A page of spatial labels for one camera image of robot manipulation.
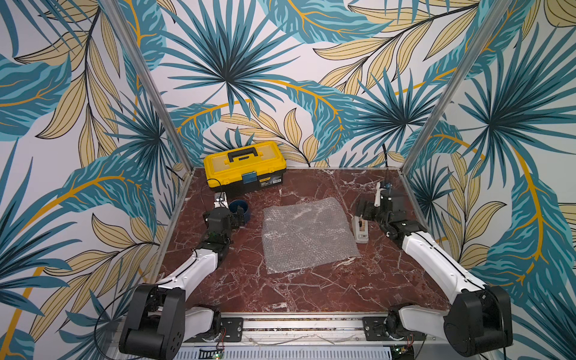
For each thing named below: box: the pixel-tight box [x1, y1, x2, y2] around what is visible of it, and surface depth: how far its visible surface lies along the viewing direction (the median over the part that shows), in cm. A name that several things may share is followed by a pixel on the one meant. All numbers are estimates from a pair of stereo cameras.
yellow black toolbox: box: [203, 141, 287, 194], surface depth 102 cm
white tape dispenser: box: [351, 214, 369, 244], surface depth 95 cm
